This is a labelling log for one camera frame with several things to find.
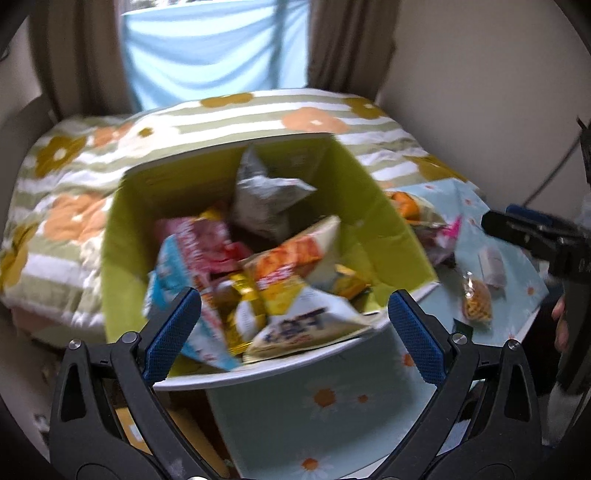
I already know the waffle snack packet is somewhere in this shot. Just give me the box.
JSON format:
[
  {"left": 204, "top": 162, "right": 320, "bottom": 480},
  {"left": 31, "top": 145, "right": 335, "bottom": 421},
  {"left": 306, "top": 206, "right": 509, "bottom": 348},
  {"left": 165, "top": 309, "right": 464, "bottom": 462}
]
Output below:
[{"left": 462, "top": 272, "right": 493, "bottom": 323}]

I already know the pink snack bag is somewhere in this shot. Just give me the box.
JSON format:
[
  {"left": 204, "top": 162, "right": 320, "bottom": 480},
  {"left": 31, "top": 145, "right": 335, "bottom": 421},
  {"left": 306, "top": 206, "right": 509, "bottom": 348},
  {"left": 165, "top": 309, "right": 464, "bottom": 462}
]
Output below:
[{"left": 415, "top": 216, "right": 462, "bottom": 267}]

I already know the grey headboard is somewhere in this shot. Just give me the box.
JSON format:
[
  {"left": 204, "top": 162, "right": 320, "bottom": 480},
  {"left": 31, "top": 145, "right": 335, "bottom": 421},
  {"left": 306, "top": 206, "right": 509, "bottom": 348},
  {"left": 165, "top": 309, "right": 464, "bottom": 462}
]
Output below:
[{"left": 1, "top": 94, "right": 56, "bottom": 190}]

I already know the orange cream chips bag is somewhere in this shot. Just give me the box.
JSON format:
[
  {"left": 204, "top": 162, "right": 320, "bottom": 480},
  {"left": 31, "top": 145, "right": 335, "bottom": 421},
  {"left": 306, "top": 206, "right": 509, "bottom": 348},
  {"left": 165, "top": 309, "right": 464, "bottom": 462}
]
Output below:
[{"left": 387, "top": 191, "right": 446, "bottom": 225}]

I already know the brown curtain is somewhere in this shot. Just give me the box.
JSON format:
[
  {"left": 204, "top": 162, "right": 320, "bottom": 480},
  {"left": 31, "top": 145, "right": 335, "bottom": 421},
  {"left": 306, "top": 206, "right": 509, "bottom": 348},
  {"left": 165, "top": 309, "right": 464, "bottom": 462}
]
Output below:
[
  {"left": 307, "top": 0, "right": 401, "bottom": 100},
  {"left": 29, "top": 0, "right": 133, "bottom": 119}
]

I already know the yellow-green cardboard box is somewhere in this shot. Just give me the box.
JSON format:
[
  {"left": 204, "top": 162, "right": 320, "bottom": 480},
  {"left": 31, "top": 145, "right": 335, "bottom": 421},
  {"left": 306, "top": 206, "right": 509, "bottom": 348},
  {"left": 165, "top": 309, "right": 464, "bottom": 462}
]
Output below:
[{"left": 101, "top": 134, "right": 437, "bottom": 390}]

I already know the orange yellow snack bag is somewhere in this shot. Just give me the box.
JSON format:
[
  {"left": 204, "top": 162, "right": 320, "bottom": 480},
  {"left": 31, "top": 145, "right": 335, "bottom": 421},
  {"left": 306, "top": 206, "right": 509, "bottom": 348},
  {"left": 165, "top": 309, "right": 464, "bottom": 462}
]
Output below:
[{"left": 242, "top": 215, "right": 341, "bottom": 316}]

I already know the blue sheet over window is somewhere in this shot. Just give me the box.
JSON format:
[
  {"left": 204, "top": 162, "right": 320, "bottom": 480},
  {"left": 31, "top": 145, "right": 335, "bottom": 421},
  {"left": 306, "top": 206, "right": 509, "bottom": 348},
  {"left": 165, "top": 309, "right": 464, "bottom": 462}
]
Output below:
[{"left": 121, "top": 1, "right": 311, "bottom": 111}]

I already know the floral striped duvet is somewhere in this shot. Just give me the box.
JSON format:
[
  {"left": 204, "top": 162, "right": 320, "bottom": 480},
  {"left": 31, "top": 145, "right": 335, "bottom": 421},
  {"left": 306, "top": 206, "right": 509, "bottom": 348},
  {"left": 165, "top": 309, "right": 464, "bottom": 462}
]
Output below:
[{"left": 1, "top": 88, "right": 454, "bottom": 347}]

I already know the right brown curtain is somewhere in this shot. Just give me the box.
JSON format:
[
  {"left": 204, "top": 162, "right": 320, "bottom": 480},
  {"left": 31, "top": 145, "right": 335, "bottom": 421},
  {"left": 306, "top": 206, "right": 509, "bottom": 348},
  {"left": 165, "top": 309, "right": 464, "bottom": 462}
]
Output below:
[{"left": 307, "top": 0, "right": 401, "bottom": 100}]

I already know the person's right hand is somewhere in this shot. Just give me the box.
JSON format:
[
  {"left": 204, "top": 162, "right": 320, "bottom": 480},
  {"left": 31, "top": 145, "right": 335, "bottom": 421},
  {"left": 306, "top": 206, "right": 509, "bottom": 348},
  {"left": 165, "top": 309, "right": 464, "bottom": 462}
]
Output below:
[{"left": 552, "top": 296, "right": 569, "bottom": 352}]

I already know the yellow gold snack bag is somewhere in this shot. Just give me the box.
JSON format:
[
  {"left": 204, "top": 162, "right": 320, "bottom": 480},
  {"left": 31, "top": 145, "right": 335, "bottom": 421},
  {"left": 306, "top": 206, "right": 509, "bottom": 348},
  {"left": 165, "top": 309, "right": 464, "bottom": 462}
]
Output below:
[{"left": 213, "top": 273, "right": 267, "bottom": 356}]

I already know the black lamp stand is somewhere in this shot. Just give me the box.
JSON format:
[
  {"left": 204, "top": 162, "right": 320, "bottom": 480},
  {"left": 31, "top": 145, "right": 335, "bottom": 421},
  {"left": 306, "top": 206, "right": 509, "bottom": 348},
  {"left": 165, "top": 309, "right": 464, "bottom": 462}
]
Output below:
[{"left": 522, "top": 117, "right": 591, "bottom": 207}]

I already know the left brown curtain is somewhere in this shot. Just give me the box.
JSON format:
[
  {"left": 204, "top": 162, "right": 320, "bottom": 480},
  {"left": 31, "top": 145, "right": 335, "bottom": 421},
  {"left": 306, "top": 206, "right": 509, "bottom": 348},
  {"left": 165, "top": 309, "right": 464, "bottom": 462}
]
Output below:
[{"left": 29, "top": 0, "right": 133, "bottom": 119}]

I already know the white cloth bundle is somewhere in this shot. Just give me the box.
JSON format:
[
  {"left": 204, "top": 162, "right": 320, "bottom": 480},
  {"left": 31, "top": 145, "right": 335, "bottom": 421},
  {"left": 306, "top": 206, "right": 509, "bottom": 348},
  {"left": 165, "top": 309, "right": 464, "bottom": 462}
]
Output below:
[{"left": 542, "top": 383, "right": 590, "bottom": 447}]

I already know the blue snack bag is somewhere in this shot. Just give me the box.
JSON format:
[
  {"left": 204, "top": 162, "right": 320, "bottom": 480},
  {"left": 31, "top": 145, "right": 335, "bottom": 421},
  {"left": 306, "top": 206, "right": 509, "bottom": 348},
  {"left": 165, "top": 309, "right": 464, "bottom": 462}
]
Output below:
[{"left": 141, "top": 234, "right": 239, "bottom": 383}]

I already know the daisy print blue cloth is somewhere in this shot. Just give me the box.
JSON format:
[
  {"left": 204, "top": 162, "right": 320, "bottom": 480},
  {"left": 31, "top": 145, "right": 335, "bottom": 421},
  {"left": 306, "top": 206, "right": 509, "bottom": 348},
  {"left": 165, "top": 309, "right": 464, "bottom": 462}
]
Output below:
[{"left": 207, "top": 180, "right": 547, "bottom": 479}]

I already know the pale pink packet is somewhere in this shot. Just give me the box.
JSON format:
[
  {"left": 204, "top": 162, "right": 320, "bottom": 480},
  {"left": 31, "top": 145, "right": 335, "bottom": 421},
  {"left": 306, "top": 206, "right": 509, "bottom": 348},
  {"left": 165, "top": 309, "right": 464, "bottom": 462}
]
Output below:
[{"left": 478, "top": 246, "right": 507, "bottom": 289}]

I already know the silver grey snack bag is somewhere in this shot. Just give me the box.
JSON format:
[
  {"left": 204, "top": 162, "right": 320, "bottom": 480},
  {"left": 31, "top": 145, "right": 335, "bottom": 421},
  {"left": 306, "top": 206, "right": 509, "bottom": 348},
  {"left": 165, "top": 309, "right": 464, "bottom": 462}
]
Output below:
[{"left": 231, "top": 145, "right": 317, "bottom": 243}]

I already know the white triangular snack bag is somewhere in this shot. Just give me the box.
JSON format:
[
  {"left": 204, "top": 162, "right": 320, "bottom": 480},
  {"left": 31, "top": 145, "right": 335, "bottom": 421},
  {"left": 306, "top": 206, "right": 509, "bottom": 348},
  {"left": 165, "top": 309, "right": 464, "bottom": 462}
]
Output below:
[{"left": 242, "top": 282, "right": 373, "bottom": 364}]

